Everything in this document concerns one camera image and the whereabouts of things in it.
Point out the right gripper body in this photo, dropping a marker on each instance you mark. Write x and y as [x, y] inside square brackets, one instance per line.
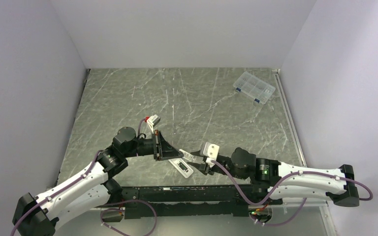
[216, 168]

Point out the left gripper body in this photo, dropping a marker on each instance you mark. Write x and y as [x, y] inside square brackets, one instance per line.
[156, 141]

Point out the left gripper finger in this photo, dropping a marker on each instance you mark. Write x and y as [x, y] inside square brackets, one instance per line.
[162, 157]
[165, 148]

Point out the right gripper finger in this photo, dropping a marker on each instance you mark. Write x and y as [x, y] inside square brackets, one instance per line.
[198, 153]
[199, 166]

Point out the white battery cover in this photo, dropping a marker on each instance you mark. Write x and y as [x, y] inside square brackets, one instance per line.
[187, 156]

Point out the white remote control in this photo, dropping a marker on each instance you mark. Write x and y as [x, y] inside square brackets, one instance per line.
[182, 167]

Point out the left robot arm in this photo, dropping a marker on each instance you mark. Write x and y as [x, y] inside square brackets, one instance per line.
[45, 213]

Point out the clear plastic organizer box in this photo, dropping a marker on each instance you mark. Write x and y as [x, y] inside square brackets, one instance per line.
[255, 88]

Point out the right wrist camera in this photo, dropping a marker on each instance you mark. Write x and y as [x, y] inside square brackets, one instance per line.
[210, 151]

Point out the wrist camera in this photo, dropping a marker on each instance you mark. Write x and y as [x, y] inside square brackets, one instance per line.
[210, 151]
[152, 121]

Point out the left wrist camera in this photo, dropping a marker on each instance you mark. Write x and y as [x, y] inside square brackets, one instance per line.
[152, 121]

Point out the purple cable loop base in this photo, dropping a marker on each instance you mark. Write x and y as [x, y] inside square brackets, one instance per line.
[127, 214]

